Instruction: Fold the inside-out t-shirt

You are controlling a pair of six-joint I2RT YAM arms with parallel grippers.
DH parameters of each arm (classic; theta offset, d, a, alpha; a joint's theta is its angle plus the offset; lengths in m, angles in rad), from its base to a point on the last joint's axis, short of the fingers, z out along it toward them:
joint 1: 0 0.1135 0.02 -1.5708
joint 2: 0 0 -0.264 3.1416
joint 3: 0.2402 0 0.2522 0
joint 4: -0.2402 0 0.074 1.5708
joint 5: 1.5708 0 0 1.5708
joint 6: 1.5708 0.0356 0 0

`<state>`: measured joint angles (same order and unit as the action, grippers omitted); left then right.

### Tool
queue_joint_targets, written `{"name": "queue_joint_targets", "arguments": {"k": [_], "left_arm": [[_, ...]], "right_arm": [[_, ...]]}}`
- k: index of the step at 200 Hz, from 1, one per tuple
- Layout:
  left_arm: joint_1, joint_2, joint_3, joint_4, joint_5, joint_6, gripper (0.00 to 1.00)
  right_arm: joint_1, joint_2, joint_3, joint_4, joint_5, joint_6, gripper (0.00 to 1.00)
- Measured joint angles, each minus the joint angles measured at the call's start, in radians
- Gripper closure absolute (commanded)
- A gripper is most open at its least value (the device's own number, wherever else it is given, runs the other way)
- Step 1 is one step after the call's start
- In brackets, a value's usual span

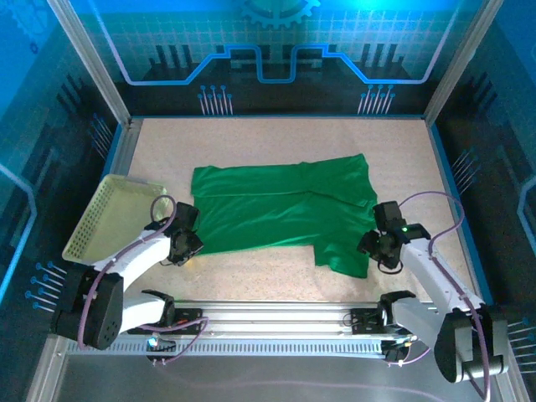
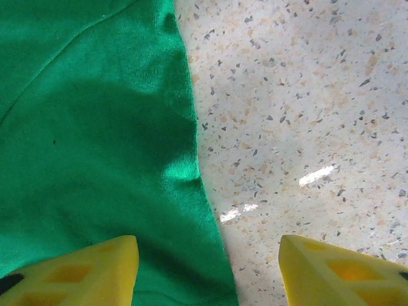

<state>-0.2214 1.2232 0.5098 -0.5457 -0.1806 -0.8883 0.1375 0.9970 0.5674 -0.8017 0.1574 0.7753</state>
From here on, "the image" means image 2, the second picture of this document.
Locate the green t-shirt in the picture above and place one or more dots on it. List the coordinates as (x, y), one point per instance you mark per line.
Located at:
(79, 127)

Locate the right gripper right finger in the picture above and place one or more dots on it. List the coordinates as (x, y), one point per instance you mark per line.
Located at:
(334, 277)

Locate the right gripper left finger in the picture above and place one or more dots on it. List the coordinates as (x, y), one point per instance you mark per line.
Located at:
(79, 277)

